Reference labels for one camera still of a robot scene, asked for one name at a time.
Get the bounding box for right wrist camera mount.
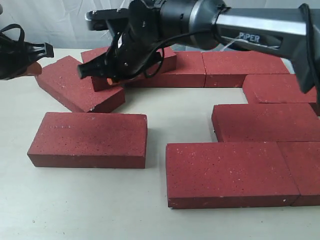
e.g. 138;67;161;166
85;8;129;33

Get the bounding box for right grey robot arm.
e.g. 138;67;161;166
77;0;320;93

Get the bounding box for front large red brick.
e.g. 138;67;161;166
165;142;300;209

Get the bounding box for blue-grey backdrop cloth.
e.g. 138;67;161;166
0;0;307;49

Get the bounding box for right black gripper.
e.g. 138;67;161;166
77;0;163;85

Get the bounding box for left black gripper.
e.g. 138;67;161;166
0;23;54;80

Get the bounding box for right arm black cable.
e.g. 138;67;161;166
104;3;316;88

